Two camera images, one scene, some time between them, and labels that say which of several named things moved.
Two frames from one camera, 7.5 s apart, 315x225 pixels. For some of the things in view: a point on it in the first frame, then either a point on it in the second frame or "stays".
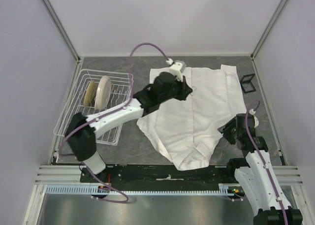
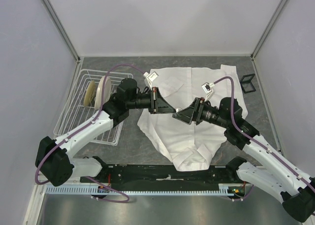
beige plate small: (90, 93) stays
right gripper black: (225, 128) to (186, 114)
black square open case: (246, 83) stays
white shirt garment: (186, 131) stays
